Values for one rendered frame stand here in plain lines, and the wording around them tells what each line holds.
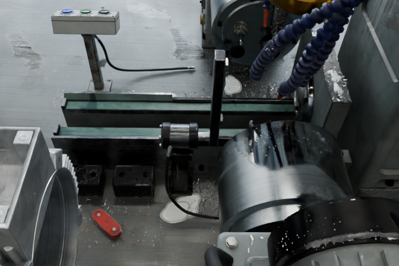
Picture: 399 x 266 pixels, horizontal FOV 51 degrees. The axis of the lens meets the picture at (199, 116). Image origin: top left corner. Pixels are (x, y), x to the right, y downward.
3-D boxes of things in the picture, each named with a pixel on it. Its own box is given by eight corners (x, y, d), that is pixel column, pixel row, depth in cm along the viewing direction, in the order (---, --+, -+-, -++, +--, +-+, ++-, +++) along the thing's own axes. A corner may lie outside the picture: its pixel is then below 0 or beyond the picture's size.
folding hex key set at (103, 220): (90, 218, 102) (89, 215, 101) (100, 209, 104) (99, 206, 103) (114, 241, 99) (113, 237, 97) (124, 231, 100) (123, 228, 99)
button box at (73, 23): (120, 28, 120) (119, 9, 117) (116, 35, 113) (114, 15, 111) (60, 27, 119) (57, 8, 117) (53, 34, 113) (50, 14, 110)
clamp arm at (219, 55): (219, 136, 95) (228, 49, 76) (220, 147, 93) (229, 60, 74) (204, 136, 95) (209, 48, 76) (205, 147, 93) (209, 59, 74)
